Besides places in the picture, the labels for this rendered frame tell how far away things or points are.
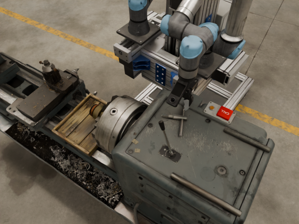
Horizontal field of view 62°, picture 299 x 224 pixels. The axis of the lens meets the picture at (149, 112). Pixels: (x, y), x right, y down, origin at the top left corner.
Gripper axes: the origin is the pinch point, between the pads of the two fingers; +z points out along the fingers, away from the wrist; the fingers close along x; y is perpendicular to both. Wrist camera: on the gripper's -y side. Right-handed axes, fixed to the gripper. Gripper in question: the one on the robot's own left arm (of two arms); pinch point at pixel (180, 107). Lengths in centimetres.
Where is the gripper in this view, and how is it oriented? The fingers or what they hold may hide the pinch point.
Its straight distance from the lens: 113.9
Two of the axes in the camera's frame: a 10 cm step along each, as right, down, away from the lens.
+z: 0.1, 5.9, 8.0
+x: -8.4, -4.3, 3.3
